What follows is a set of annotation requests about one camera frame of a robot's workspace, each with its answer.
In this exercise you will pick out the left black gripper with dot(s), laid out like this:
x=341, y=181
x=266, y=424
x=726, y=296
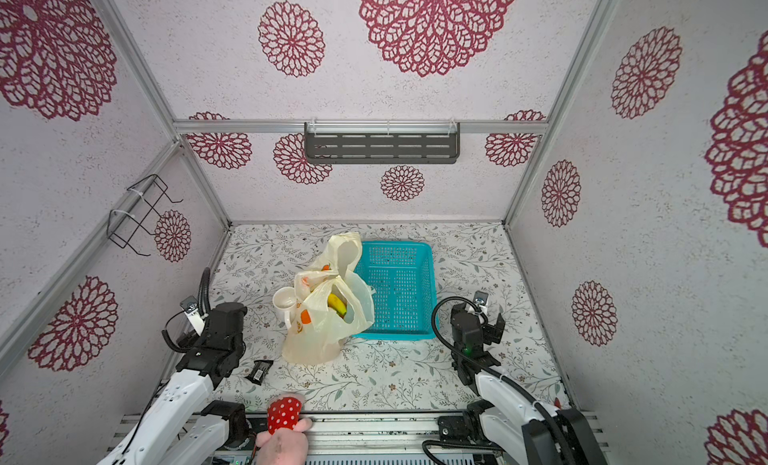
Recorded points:
x=198, y=344

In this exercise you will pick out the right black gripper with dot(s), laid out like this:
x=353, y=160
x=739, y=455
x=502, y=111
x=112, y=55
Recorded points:
x=494, y=334

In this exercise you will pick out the cream plastic bag orange print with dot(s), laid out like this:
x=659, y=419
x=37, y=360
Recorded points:
x=318, y=334

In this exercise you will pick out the yellow banana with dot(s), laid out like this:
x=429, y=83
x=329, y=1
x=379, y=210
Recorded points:
x=337, y=304

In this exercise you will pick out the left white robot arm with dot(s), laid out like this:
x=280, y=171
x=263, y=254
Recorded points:
x=185, y=424

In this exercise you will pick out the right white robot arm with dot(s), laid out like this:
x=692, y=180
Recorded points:
x=506, y=418

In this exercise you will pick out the white ceramic mug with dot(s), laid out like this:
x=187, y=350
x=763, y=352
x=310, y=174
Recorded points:
x=285, y=304

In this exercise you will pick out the teal plastic basket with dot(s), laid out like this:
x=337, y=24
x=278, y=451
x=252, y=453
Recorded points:
x=403, y=280

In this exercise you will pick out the pink plush toy spotted cap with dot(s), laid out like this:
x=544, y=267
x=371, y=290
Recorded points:
x=285, y=440

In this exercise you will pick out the black wire wall rack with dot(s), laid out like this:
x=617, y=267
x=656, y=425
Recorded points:
x=124, y=224

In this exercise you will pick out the grey wall shelf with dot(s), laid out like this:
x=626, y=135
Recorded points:
x=387, y=144

